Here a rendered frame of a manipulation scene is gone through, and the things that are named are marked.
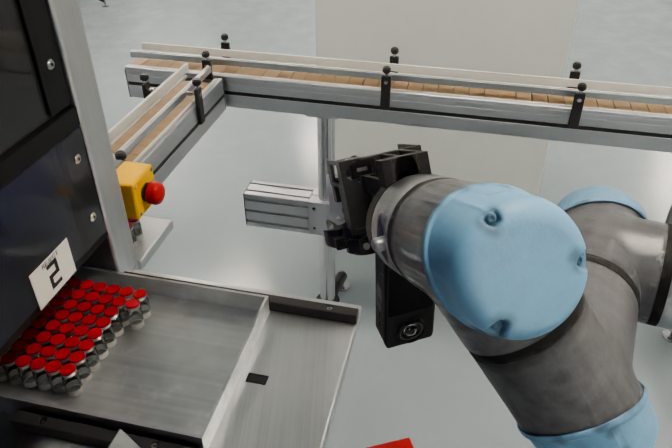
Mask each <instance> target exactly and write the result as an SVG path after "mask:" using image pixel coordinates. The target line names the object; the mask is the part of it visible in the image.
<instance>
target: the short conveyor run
mask: <svg viewBox="0 0 672 448"><path fill-rule="evenodd" d="M188 71H189V70H188V64H187V63H186V64H184V65H182V66H181V67H180V68H179V69H178V70H177V71H176V72H175V73H173V74H172V75H171V76H170V77H169V78H168V79H167V80H165V81H164V82H163V83H162V84H161V85H160V86H159V87H157V88H150V82H148V81H147V80H148V79H149V75H148V74H147V73H141V74H140V75H139V76H140V80H142V81H143V82H144V83H143V84H142V90H143V96H144V100H143V101H141V102H140V103H139V104H138V105H137V106H136V107H135V108H133V109H132V110H131V111H130V112H129V113H128V114H127V115H125V116H124V117H123V118H122V119H121V120H120V121H119V122H117V123H116V124H115V125H114V126H113V127H112V128H111V129H109V130H108V135H109V139H110V144H111V148H112V153H113V157H114V160H123V161H124V162H125V161H129V162H137V163H145V164H150V165H151V166H152V170H153V175H154V180H155V181H157V182H161V183H163V182H164V181H165V179H166V178H167V177H168V176H169V175H170V174H171V172H172V171H173V170H174V169H175V168H176V167H177V165H178V164H179V163H180V162H181V161H182V160H183V158H184V157H185V156H186V155H187V154H188V153H189V151H190V150H191V149H192V148H193V147H194V146H195V144H196V143H197V142H198V141H199V140H200V139H201V137H202V136H203V135H204V134H205V133H206V132H207V131H208V129H209V128H210V127H211V126H212V125H213V124H214V122H215V121H216V120H217V119H218V118H219V117H220V115H221V114H222V113H223V112H224V111H225V110H226V102H225V92H224V83H223V79H222V78H218V79H217V78H214V79H213V80H209V79H205V78H206V77H207V76H208V75H209V74H210V73H211V66H209V65H207V66H206V67H205V68H204V69H203V70H202V71H201V72H200V73H199V74H198V75H197V76H196V77H194V78H188V77H187V75H184V74H185V73H186V72H188ZM183 75H184V76H183ZM151 92H152V93H151Z"/></svg>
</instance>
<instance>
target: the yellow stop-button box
mask: <svg viewBox="0 0 672 448"><path fill-rule="evenodd" d="M114 161H115V166H116V170H117V175H118V179H119V183H120V188H121V192H122V197H123V201H124V205H125V210H126V214H127V218H132V219H140V218H141V217H142V216H143V214H144V213H145V212H146V211H147V210H148V209H149V207H150V206H151V205H152V204H148V203H147V201H146V199H145V190H146V187H147V185H148V183H149V182H151V181H155V180H154V175H153V170H152V166H151V165H150V164H145V163H137V162H129V161H125V162H124V161H123V160H114Z"/></svg>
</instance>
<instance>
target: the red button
mask: <svg viewBox="0 0 672 448"><path fill-rule="evenodd" d="M164 196H165V187H164V185H163V184H162V183H161V182H157V181H151V182H149V183H148V185H147V187H146V190H145V199H146V201H147V203H148V204H153V205H158V204H160V203H161V202H162V201H163V199H164Z"/></svg>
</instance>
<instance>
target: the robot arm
mask: <svg viewBox="0 0 672 448"><path fill-rule="evenodd" d="M397 146H398V149H397V150H392V151H388V152H383V153H378V154H374V155H369V156H364V157H359V156H357V155H354V156H351V157H349V158H344V159H339V160H331V159H327V160H326V164H327V169H328V174H327V176H326V182H327V189H328V197H329V204H330V212H329V214H328V215H327V218H326V224H327V230H323V233H324V238H325V243H326V245H327V246H329V247H332V248H336V249H337V250H342V249H347V252H348V253H350V254H354V255H369V254H373V253H375V271H376V327H377V329H378V331H379V333H380V336H381V338H382V340H383V342H384V344H385V346H386V347H387V348H392V347H395V346H399V345H402V344H406V343H412V342H415V341H417V340H420V339H424V338H427V337H430V336H431V335H432V333H433V325H434V312H435V304H436V305H437V307H438V308H439V310H440V311H441V313H442V314H443V316H444V317H445V319H446V320H447V321H448V323H449V324H450V326H451V327H452V329H453V330H454V332H455V333H456V335H457V336H458V338H459V339H460V341H461V342H462V343H463V345H464V346H465V348H466V349H467V350H468V351H469V353H470V354H471V355H472V357H473V358H474V359H475V361H476V362H477V364H478V365H479V367H480V368H481V370H482V371H483V373H484V374H485V376H486V377H487V379H488V380H489V382H490V383H491V385H492V386H493V387H494V389H495V390H496V392H497V393H498V395H499V396H500V398H501V399H502V401H503V402H504V404H505V405H506V407H507V408H508V410H509V411H510V413H511V414H512V416H513V417H514V419H515V420H516V422H517V428H518V430H519V431H520V433H521V434H522V435H523V436H524V437H526V438H527V439H529V440H530V441H531V442H532V444H533V445H534V446H535V448H654V446H655V443H656V441H657V437H658V432H659V423H658V417H657V414H656V412H655V410H654V408H653V406H652V404H651V402H650V401H649V399H648V397H649V393H648V390H647V388H646V387H645V386H644V384H643V383H642V382H640V381H638V380H637V378H636V376H635V374H634V370H633V355H634V347H635V338H636V330H637V322H640V323H643V324H648V325H652V326H656V327H660V328H664V329H668V330H672V224H667V223H662V222H658V221H653V220H648V219H647V216H646V214H645V212H644V210H643V208H642V207H641V206H640V204H639V203H638V202H637V201H636V200H634V199H632V198H631V197H630V196H628V195H627V194H625V193H624V192H622V191H620V190H617V189H614V188H610V187H604V186H591V187H585V188H581V189H578V190H576V191H573V192H571V193H570V194H568V195H566V196H565V197H564V198H563V199H562V200H561V201H560V202H559V203H558V204H557V205H555V204H553V203H552V202H550V201H548V200H546V199H543V198H541V197H538V196H534V195H532V194H530V193H528V192H526V191H524V190H522V189H519V188H517V187H513V186H510V185H506V184H500V183H476V182H470V181H464V180H458V179H456V178H451V177H445V176H439V175H434V174H432V173H431V168H430V162H429V156H428V151H422V150H421V145H414V144H397ZM333 165H334V166H336V169H337V174H334V169H333Z"/></svg>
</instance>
